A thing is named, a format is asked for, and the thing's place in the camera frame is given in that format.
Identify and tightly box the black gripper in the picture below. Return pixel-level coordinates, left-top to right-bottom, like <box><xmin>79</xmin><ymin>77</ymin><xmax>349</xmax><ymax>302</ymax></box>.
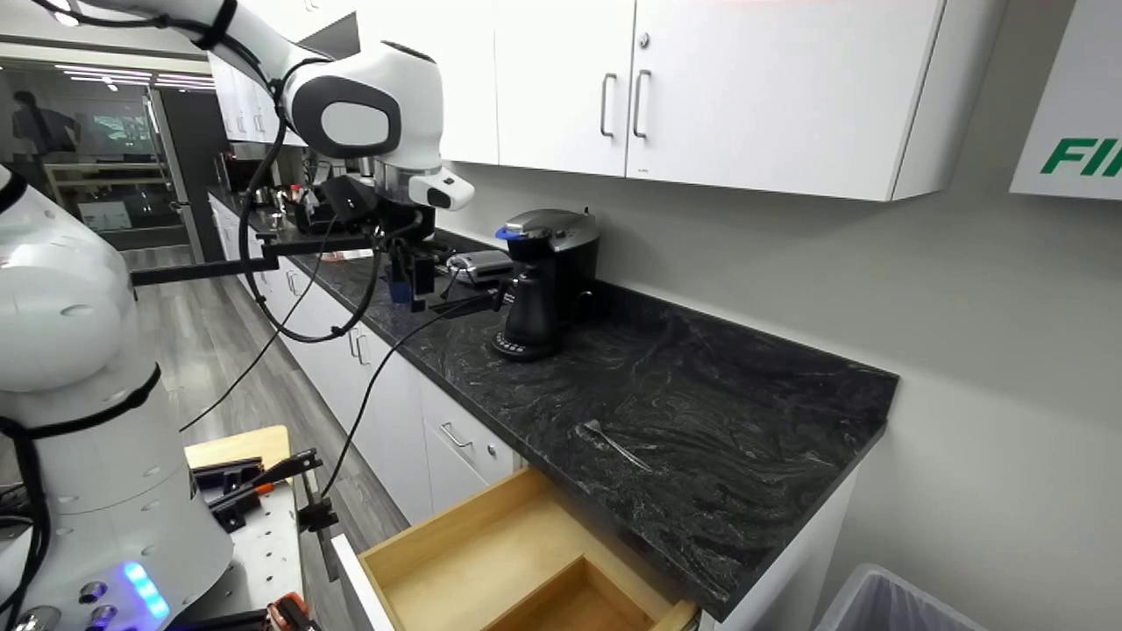
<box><xmin>376</xmin><ymin>198</ymin><xmax>442</xmax><ymax>310</ymax></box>

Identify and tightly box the silver metal fork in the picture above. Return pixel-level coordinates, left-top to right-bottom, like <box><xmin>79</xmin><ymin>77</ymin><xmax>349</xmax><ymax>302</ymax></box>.
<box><xmin>577</xmin><ymin>412</ymin><xmax>661</xmax><ymax>477</ymax></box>

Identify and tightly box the wooden drawer with white front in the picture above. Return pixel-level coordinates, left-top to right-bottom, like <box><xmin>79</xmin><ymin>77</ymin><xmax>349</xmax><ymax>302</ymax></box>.
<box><xmin>329</xmin><ymin>467</ymin><xmax>704</xmax><ymax>631</ymax></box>

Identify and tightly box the black gooseneck kettle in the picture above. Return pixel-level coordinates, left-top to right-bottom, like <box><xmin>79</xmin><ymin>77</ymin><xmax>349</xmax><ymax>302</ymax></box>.
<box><xmin>488</xmin><ymin>253</ymin><xmax>569</xmax><ymax>352</ymax></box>

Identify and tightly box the black kettle base with buttons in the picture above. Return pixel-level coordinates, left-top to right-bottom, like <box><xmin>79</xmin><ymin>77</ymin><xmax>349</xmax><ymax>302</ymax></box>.
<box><xmin>486</xmin><ymin>330</ymin><xmax>565</xmax><ymax>363</ymax></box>

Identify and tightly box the white base cabinet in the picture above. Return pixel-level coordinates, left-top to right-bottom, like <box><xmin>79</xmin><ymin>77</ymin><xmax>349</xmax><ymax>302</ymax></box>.
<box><xmin>207</xmin><ymin>188</ymin><xmax>875</xmax><ymax>631</ymax></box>

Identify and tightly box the black and silver coffee maker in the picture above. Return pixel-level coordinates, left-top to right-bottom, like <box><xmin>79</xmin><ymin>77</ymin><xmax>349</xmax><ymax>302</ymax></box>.
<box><xmin>495</xmin><ymin>206</ymin><xmax>608</xmax><ymax>345</ymax></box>

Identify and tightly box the wooden board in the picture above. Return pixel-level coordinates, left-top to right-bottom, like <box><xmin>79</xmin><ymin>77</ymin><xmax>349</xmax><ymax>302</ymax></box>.
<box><xmin>183</xmin><ymin>421</ymin><xmax>294</xmax><ymax>472</ymax></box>

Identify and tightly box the black bar clamp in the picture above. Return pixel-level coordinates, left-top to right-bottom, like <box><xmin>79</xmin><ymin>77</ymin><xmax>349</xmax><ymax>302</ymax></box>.
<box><xmin>186</xmin><ymin>449</ymin><xmax>328</xmax><ymax>529</ymax></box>

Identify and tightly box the white perforated table plate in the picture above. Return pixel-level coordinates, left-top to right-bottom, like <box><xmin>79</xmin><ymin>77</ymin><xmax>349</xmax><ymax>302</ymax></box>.
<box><xmin>190</xmin><ymin>469</ymin><xmax>311</xmax><ymax>631</ymax></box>

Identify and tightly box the red and black clamp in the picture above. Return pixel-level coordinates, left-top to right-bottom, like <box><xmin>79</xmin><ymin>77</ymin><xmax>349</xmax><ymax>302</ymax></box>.
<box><xmin>262</xmin><ymin>590</ymin><xmax>321</xmax><ymax>631</ymax></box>

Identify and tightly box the trash bin with white liner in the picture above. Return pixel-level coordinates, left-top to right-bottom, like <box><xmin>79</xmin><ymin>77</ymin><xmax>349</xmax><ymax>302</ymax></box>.
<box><xmin>815</xmin><ymin>561</ymin><xmax>996</xmax><ymax>631</ymax></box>

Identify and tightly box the white sign with green letters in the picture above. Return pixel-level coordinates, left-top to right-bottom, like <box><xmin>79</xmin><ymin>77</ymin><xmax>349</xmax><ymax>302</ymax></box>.
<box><xmin>1008</xmin><ymin>0</ymin><xmax>1122</xmax><ymax>202</ymax></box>

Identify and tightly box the grey stereo camera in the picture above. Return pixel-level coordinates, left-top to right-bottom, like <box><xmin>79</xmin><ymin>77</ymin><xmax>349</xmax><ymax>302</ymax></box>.
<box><xmin>442</xmin><ymin>249</ymin><xmax>521</xmax><ymax>289</ymax></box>

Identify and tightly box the black cable with clamp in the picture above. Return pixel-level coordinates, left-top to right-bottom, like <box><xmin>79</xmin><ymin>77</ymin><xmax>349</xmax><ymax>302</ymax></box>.
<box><xmin>294</xmin><ymin>303</ymin><xmax>455</xmax><ymax>539</ymax></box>

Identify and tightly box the silver drawer front handle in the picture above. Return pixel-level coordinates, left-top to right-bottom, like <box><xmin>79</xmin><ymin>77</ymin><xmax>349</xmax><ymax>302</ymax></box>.
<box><xmin>436</xmin><ymin>415</ymin><xmax>486</xmax><ymax>467</ymax></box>

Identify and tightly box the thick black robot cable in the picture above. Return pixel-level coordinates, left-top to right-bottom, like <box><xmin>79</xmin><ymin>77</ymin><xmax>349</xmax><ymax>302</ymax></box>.
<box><xmin>234</xmin><ymin>46</ymin><xmax>389</xmax><ymax>345</ymax></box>

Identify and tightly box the thin black cable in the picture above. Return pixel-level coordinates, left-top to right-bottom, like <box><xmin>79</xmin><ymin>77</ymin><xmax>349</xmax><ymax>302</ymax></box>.
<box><xmin>179</xmin><ymin>275</ymin><xmax>328</xmax><ymax>433</ymax></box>

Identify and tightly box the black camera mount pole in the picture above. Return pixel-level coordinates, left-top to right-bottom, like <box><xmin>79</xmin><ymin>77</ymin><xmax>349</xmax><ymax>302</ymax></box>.
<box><xmin>127</xmin><ymin>228</ymin><xmax>385</xmax><ymax>289</ymax></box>

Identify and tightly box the silver cabinet bar handle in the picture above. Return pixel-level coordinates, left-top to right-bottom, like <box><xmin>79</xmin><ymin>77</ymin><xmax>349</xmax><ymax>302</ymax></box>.
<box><xmin>595</xmin><ymin>70</ymin><xmax>622</xmax><ymax>142</ymax></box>
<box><xmin>628</xmin><ymin>67</ymin><xmax>656</xmax><ymax>142</ymax></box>

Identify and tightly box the white wall cabinet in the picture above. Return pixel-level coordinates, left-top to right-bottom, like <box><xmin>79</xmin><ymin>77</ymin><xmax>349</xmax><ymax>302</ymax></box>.
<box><xmin>355</xmin><ymin>0</ymin><xmax>1009</xmax><ymax>206</ymax></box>

